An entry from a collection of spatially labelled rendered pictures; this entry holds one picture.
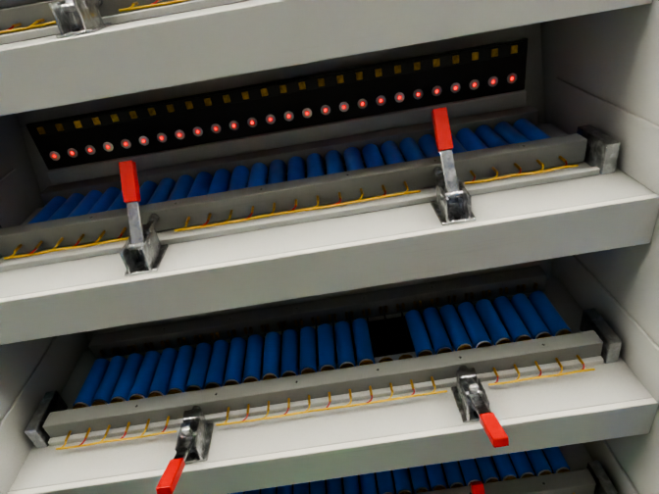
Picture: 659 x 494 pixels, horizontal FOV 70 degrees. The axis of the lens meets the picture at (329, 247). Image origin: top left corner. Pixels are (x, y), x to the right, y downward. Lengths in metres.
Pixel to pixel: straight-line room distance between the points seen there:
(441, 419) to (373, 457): 0.07
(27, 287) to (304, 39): 0.31
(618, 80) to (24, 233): 0.55
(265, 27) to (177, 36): 0.06
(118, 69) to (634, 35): 0.40
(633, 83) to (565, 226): 0.13
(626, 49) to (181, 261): 0.41
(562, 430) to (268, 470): 0.27
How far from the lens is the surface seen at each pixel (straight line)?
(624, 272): 0.52
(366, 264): 0.39
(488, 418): 0.43
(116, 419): 0.55
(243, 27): 0.38
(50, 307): 0.46
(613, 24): 0.50
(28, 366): 0.60
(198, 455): 0.49
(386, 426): 0.47
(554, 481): 0.64
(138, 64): 0.40
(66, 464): 0.56
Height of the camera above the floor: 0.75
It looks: 14 degrees down
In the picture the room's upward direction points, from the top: 10 degrees counter-clockwise
